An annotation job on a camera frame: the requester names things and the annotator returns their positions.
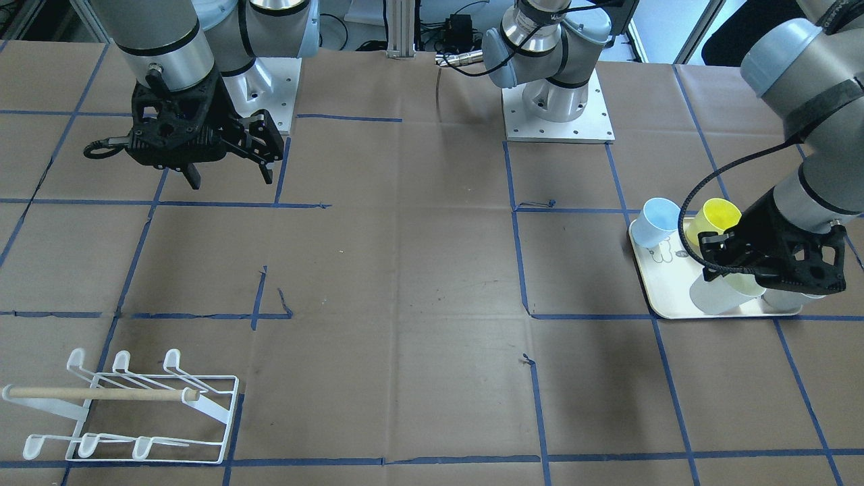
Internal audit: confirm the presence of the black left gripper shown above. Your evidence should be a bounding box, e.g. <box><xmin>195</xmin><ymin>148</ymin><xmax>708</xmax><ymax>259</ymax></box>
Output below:
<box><xmin>698</xmin><ymin>192</ymin><xmax>846</xmax><ymax>295</ymax></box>

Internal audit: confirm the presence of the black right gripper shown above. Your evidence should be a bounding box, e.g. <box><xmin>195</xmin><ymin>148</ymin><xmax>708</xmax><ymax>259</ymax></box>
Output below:
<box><xmin>127</xmin><ymin>67</ymin><xmax>285</xmax><ymax>190</ymax></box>

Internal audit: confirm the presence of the white cup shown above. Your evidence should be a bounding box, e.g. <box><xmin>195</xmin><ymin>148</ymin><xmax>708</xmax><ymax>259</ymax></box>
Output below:
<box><xmin>762</xmin><ymin>289</ymin><xmax>825</xmax><ymax>312</ymax></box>

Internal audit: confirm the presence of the light blue cup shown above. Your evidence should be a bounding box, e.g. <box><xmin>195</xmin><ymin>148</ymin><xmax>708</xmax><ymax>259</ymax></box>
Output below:
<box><xmin>630</xmin><ymin>197</ymin><xmax>681</xmax><ymax>248</ymax></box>
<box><xmin>723</xmin><ymin>273</ymin><xmax>766</xmax><ymax>298</ymax></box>

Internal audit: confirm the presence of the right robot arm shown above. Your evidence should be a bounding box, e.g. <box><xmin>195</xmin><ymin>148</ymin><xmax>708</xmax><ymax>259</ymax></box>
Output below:
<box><xmin>83</xmin><ymin>1</ymin><xmax>320</xmax><ymax>190</ymax></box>

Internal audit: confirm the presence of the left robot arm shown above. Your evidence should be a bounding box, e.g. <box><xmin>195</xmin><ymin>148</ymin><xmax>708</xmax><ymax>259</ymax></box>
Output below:
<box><xmin>481</xmin><ymin>1</ymin><xmax>862</xmax><ymax>295</ymax></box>

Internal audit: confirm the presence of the grey cup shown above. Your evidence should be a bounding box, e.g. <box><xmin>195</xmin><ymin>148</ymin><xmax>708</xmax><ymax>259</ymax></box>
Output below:
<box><xmin>688</xmin><ymin>277</ymin><xmax>753</xmax><ymax>316</ymax></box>

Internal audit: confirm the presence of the yellow cup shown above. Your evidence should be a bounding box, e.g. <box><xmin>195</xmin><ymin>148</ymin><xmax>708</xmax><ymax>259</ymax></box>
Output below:
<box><xmin>685</xmin><ymin>198</ymin><xmax>743</xmax><ymax>250</ymax></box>

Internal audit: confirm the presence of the cream serving tray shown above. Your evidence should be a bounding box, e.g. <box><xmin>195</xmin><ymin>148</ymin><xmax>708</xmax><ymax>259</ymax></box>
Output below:
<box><xmin>628</xmin><ymin>221</ymin><xmax>803</xmax><ymax>319</ymax></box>

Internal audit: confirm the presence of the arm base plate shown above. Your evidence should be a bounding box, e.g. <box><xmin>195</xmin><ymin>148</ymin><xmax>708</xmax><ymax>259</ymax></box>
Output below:
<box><xmin>502</xmin><ymin>71</ymin><xmax>616</xmax><ymax>144</ymax></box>
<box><xmin>223</xmin><ymin>57</ymin><xmax>302</xmax><ymax>136</ymax></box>

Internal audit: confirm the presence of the white wire cup rack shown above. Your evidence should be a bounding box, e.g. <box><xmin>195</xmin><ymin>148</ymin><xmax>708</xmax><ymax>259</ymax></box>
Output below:
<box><xmin>2</xmin><ymin>348</ymin><xmax>240</xmax><ymax>465</ymax></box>

